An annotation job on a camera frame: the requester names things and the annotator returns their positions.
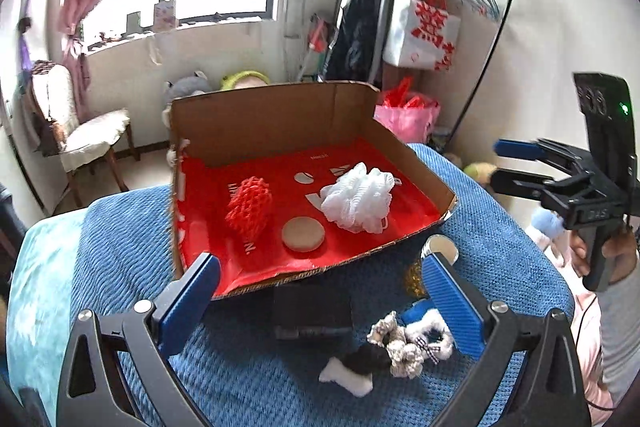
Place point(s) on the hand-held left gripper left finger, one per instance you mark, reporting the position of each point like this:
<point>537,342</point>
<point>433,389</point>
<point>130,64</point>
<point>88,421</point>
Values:
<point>187,302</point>

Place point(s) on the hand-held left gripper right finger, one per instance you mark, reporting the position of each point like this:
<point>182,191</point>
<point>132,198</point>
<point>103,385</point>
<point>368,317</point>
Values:
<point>452,302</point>

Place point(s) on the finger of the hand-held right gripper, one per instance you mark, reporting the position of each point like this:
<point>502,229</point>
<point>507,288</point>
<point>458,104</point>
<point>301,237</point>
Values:
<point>520,149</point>
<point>515,182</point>

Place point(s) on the white bunny plush scrunchie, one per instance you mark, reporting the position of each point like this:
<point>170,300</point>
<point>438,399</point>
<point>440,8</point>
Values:
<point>432,322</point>

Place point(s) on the blue sponge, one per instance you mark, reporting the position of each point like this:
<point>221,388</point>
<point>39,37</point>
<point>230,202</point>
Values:
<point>415,314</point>

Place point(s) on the cream lace scrunchie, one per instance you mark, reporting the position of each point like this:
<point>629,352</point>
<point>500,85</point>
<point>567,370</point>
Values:
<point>400,354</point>

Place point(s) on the black and white fluffy scrunchie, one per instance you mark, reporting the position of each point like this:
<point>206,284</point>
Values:
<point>360,359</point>

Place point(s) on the red mesh sponge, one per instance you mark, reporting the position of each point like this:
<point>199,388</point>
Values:
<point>247,207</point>

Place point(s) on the round beige sponge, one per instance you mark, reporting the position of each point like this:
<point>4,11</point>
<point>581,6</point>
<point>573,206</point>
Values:
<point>302,234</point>

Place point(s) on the white mesh bath pouf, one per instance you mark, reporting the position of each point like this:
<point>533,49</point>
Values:
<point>357,197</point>

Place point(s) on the brown cardboard box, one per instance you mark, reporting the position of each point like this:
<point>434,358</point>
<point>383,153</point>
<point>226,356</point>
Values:
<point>280,122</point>

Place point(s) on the person's right forearm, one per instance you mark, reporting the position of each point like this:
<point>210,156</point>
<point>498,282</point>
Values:
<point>622,332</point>

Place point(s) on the person's right hand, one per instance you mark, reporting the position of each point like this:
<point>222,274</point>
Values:
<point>620,252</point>

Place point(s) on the yellow green plush toy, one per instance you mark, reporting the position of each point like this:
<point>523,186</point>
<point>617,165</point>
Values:
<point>480,169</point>

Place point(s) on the light blue plush toy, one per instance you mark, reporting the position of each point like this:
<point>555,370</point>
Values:
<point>545,222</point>

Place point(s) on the clear jar with yellow capsules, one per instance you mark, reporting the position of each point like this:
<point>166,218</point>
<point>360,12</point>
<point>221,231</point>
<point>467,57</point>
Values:
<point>440,247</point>

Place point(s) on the blue knitted blanket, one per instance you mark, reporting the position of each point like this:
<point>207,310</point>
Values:
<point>250,382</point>

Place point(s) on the pink bag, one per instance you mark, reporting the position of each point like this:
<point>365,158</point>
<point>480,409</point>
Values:
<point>405,122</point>

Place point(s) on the dark box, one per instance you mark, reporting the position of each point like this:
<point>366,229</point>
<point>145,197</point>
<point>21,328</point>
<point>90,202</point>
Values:
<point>312,312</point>

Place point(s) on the red plastic bag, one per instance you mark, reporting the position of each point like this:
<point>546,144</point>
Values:
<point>405,94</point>

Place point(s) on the black metal clothes rack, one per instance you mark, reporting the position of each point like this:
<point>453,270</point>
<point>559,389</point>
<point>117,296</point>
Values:
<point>505,7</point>

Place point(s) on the teal bed sheet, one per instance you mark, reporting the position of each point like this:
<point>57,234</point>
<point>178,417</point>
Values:
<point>35,297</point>

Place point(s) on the pink patterned pants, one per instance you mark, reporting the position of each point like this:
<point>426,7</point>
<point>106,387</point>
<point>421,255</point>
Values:
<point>592,387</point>

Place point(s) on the white gift bag red print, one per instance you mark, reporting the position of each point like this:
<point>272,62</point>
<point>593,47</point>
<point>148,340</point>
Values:
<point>405,32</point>

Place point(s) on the chair with white cover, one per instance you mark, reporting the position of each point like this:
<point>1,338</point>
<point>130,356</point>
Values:
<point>85,132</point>

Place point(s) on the black jacket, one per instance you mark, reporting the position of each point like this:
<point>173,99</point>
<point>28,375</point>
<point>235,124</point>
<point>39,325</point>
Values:
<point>355,32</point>

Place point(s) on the grey plush toy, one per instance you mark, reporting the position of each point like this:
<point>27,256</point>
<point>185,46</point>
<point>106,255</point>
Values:
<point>187,87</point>

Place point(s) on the green hat plush doll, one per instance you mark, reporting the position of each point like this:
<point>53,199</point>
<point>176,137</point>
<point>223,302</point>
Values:
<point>245,81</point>

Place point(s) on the pink red bundle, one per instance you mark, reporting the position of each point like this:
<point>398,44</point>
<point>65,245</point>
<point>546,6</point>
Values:
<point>320,37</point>

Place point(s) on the metal crutch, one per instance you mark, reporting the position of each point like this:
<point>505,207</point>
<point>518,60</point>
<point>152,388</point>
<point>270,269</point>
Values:
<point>290,32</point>

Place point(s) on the small picture card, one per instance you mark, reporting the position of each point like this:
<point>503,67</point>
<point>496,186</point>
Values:
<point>165,14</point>

